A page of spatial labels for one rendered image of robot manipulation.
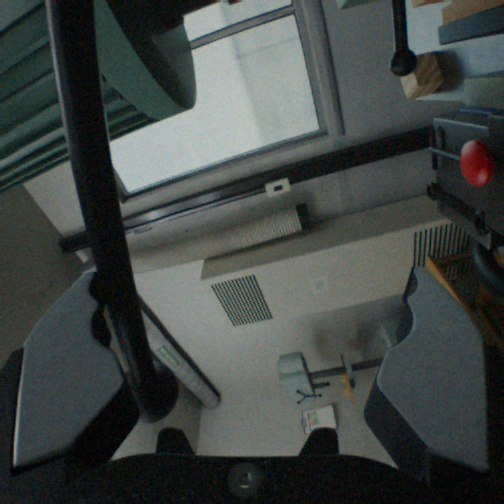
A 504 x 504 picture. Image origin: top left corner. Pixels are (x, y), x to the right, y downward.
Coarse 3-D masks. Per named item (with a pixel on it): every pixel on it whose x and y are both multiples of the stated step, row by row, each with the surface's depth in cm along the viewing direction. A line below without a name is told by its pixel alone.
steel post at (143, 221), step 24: (360, 144) 147; (384, 144) 141; (408, 144) 141; (288, 168) 151; (312, 168) 150; (336, 168) 150; (216, 192) 158; (240, 192) 158; (264, 192) 158; (144, 216) 167; (168, 216) 166; (72, 240) 177
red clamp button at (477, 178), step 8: (472, 144) 16; (480, 144) 16; (464, 152) 17; (472, 152) 16; (480, 152) 16; (488, 152) 15; (464, 160) 17; (472, 160) 16; (480, 160) 16; (488, 160) 15; (464, 168) 17; (472, 168) 17; (480, 168) 16; (488, 168) 15; (464, 176) 18; (472, 176) 17; (480, 176) 16; (488, 176) 16; (472, 184) 17; (480, 184) 17
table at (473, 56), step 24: (408, 0) 34; (408, 24) 37; (432, 24) 32; (432, 48) 34; (456, 48) 29; (480, 48) 25; (456, 72) 31; (480, 72) 27; (432, 96) 38; (456, 96) 32
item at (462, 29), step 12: (480, 12) 14; (492, 12) 13; (444, 24) 18; (456, 24) 17; (468, 24) 16; (480, 24) 15; (492, 24) 14; (444, 36) 18; (456, 36) 17; (468, 36) 16; (480, 36) 15
